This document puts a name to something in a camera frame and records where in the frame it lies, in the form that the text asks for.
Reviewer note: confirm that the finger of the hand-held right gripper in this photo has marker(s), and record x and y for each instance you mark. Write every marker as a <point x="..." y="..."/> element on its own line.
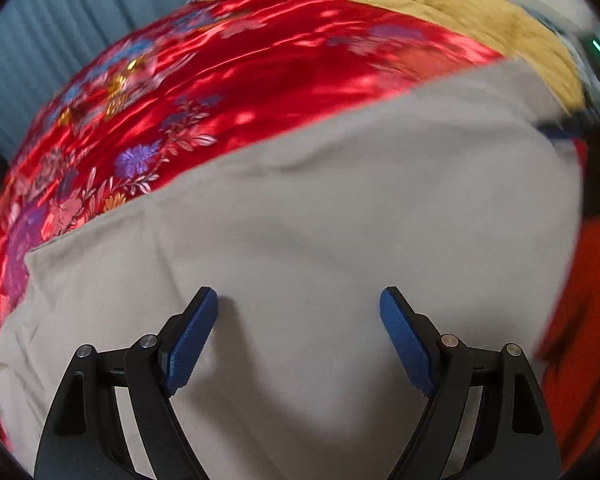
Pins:
<point x="570" y="129"/>

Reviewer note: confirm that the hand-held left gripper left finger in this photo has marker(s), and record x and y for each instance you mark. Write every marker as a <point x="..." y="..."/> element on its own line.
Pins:
<point x="192" y="345"/>

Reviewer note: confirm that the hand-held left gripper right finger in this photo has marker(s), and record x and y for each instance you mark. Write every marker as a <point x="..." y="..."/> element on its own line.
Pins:
<point x="405" y="345"/>

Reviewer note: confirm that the beige pants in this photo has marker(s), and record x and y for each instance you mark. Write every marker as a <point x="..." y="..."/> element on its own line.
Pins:
<point x="330" y="210"/>

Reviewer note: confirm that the orange fleece garment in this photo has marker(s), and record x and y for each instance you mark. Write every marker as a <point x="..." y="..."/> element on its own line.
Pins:
<point x="595" y="285"/>

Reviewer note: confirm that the red floral satin quilt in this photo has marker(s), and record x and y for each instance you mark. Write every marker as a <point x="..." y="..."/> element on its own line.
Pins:
<point x="230" y="75"/>

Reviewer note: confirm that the blue curtain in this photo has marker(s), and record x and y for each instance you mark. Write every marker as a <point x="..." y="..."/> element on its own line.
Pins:
<point x="55" y="45"/>

